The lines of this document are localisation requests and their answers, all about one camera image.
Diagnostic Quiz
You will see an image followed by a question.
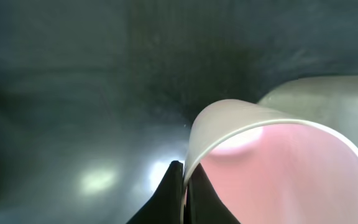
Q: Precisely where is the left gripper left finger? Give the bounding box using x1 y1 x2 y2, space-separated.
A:
126 160 185 224

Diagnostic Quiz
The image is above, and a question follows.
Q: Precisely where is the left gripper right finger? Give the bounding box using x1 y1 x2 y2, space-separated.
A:
186 163 241 224

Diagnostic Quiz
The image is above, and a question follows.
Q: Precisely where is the pink cup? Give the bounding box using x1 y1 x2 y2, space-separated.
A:
180 98 358 224

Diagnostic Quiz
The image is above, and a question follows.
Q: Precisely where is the white cup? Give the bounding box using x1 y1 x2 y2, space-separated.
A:
257 74 358 224

